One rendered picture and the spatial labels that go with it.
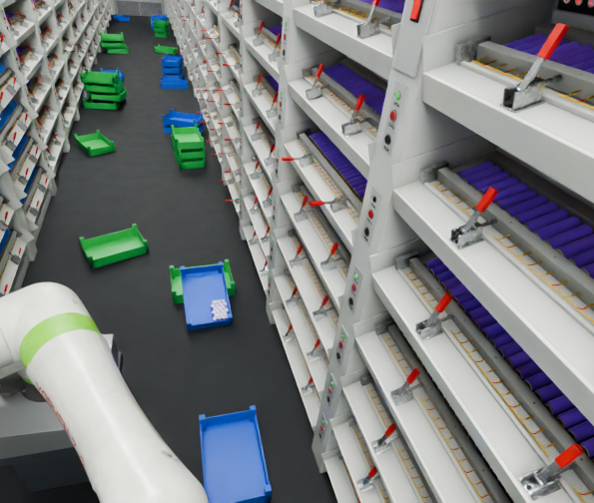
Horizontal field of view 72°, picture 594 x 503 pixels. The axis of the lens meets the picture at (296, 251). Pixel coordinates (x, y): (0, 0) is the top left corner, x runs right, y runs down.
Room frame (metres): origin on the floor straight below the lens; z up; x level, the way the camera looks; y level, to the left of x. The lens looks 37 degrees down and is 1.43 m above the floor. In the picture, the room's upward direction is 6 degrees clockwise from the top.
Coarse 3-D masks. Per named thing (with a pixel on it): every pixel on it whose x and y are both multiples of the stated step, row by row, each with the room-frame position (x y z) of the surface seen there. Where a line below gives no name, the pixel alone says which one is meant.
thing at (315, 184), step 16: (288, 128) 1.33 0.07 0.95; (304, 128) 1.35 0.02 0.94; (288, 144) 1.32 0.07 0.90; (304, 176) 1.10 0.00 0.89; (320, 176) 1.09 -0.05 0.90; (320, 192) 1.00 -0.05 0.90; (336, 192) 0.99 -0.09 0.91; (320, 208) 0.99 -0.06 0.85; (336, 224) 0.86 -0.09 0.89; (352, 224) 0.85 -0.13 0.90; (352, 240) 0.76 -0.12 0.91
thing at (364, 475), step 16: (336, 416) 0.68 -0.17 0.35; (352, 416) 0.69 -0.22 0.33; (336, 432) 0.66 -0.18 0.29; (352, 432) 0.65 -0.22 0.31; (352, 448) 0.61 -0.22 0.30; (352, 464) 0.57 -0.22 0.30; (368, 464) 0.57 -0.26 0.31; (352, 480) 0.53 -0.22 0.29; (368, 480) 0.51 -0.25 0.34; (368, 496) 0.49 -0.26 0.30; (384, 496) 0.49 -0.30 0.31
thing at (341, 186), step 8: (304, 136) 1.30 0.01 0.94; (304, 144) 1.27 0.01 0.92; (312, 144) 1.24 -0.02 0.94; (304, 152) 1.22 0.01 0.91; (312, 152) 1.19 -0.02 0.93; (320, 160) 1.13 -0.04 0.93; (320, 168) 1.11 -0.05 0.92; (328, 168) 1.08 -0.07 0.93; (328, 176) 1.06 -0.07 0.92; (336, 176) 1.03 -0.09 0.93; (336, 184) 1.00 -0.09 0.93; (344, 184) 0.99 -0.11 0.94; (344, 192) 0.95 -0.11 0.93; (352, 200) 0.91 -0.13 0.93; (360, 208) 0.87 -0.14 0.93
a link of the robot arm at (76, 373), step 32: (64, 352) 0.37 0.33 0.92; (96, 352) 0.39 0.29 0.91; (64, 384) 0.33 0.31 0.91; (96, 384) 0.33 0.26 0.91; (64, 416) 0.29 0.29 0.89; (96, 416) 0.29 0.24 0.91; (128, 416) 0.29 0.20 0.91; (96, 448) 0.25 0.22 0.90; (128, 448) 0.25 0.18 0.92; (160, 448) 0.26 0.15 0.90; (96, 480) 0.22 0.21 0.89; (128, 480) 0.21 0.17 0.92; (160, 480) 0.21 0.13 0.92; (192, 480) 0.22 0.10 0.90
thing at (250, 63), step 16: (240, 0) 2.07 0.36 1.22; (240, 16) 2.07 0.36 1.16; (256, 16) 2.00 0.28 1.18; (240, 32) 2.07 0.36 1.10; (240, 48) 2.07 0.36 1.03; (240, 64) 2.06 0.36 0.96; (256, 64) 2.00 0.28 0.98; (240, 80) 2.06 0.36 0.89; (240, 96) 2.06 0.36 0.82; (240, 112) 2.06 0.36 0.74; (256, 112) 2.01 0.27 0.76; (240, 128) 2.06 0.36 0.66; (240, 144) 2.06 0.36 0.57; (240, 160) 2.06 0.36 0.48; (240, 192) 2.05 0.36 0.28; (240, 224) 2.05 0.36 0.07
